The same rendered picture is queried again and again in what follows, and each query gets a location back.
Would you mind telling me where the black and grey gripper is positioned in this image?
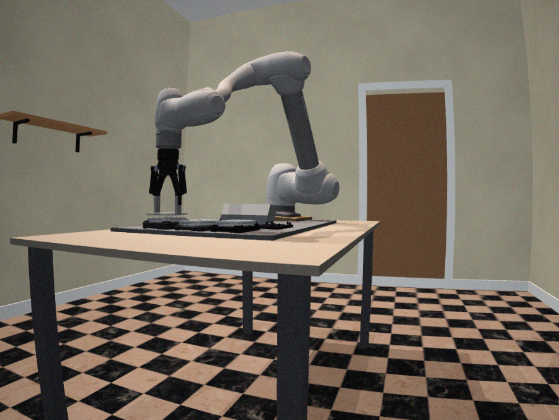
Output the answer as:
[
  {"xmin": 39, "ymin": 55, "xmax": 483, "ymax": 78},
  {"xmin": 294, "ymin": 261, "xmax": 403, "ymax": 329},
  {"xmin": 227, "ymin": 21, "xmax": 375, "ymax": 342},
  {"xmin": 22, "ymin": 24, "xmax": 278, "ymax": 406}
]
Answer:
[{"xmin": 149, "ymin": 148, "xmax": 187, "ymax": 215}]

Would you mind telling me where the white button panel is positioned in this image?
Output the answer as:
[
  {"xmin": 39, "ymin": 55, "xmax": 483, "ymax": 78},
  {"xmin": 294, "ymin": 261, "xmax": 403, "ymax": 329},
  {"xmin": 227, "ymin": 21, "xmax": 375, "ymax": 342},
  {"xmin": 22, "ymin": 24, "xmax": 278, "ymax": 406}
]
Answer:
[{"xmin": 220, "ymin": 204, "xmax": 276, "ymax": 225}]

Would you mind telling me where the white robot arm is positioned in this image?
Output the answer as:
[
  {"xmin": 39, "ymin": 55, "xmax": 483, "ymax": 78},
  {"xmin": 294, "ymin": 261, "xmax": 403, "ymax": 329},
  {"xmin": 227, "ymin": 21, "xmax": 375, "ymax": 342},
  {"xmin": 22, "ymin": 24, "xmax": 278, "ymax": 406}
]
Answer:
[{"xmin": 155, "ymin": 51, "xmax": 340, "ymax": 218}]

